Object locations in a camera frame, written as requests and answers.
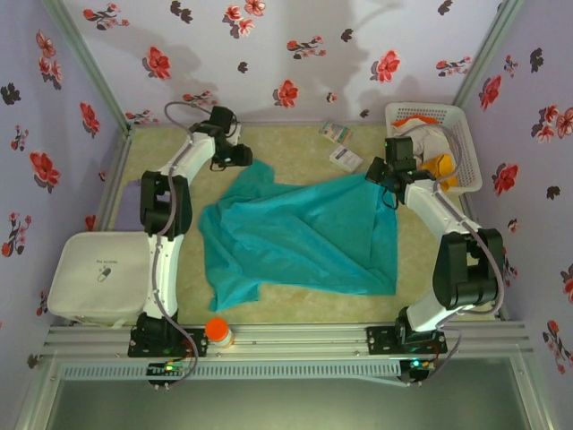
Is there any teal t-shirt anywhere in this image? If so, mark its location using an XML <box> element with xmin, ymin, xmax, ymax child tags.
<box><xmin>197</xmin><ymin>158</ymin><xmax>400</xmax><ymax>314</ymax></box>

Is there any white purple paper packet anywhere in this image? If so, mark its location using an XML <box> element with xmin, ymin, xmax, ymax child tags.
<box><xmin>327</xmin><ymin>143</ymin><xmax>364</xmax><ymax>174</ymax></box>

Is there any yellow-orange t-shirt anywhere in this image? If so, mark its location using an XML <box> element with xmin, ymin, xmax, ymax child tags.
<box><xmin>420</xmin><ymin>152</ymin><xmax>461</xmax><ymax>190</ymax></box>

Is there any white grey t-shirt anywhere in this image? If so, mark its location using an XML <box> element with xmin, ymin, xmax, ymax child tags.
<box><xmin>393</xmin><ymin>114</ymin><xmax>451</xmax><ymax>168</ymax></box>

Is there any green white paper packet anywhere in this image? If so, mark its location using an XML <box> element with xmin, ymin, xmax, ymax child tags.
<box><xmin>318</xmin><ymin>119</ymin><xmax>355</xmax><ymax>146</ymax></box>

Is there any white plastic laundry basket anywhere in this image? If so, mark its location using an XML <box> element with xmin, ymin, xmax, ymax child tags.
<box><xmin>384</xmin><ymin>102</ymin><xmax>484</xmax><ymax>195</ymax></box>

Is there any jar with orange lid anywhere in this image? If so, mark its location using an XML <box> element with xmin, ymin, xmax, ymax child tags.
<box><xmin>203</xmin><ymin>316</ymin><xmax>235</xmax><ymax>350</ymax></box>

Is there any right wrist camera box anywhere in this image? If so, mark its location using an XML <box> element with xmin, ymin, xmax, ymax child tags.
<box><xmin>384</xmin><ymin>135</ymin><xmax>416</xmax><ymax>165</ymax></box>

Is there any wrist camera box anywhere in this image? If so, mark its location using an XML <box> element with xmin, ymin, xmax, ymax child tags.
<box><xmin>384</xmin><ymin>135</ymin><xmax>416</xmax><ymax>165</ymax></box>
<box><xmin>209</xmin><ymin>105</ymin><xmax>239</xmax><ymax>138</ymax></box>

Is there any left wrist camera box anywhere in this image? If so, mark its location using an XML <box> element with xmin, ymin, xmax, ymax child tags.
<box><xmin>209</xmin><ymin>105</ymin><xmax>239</xmax><ymax>138</ymax></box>

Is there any aluminium side rail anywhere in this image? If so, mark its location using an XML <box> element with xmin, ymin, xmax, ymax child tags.
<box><xmin>95</xmin><ymin>128</ymin><xmax>136</xmax><ymax>234</ymax></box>

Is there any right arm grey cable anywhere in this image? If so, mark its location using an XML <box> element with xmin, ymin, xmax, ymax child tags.
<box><xmin>415</xmin><ymin>123</ymin><xmax>507</xmax><ymax>387</ymax></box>

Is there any aluminium corner post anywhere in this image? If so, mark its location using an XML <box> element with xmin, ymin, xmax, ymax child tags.
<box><xmin>450</xmin><ymin>0</ymin><xmax>526</xmax><ymax>109</ymax></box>
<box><xmin>40</xmin><ymin>0</ymin><xmax>136</xmax><ymax>134</ymax></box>

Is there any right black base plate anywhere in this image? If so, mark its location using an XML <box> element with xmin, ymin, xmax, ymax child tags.
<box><xmin>364</xmin><ymin>325</ymin><xmax>449</xmax><ymax>358</ymax></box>

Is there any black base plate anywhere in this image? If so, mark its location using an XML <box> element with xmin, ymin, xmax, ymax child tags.
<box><xmin>364</xmin><ymin>325</ymin><xmax>449</xmax><ymax>358</ymax></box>
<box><xmin>126</xmin><ymin>325</ymin><xmax>210</xmax><ymax>359</ymax></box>

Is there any aluminium mounting rail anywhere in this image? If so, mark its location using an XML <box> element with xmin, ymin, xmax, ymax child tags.
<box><xmin>41</xmin><ymin>319</ymin><xmax>535</xmax><ymax>360</ymax></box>

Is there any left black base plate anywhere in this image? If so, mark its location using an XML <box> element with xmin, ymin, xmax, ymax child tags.
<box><xmin>126</xmin><ymin>325</ymin><xmax>210</xmax><ymax>359</ymax></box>

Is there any grey slotted cable duct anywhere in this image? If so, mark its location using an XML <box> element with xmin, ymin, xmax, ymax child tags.
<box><xmin>59</xmin><ymin>360</ymin><xmax>403</xmax><ymax>383</ymax></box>

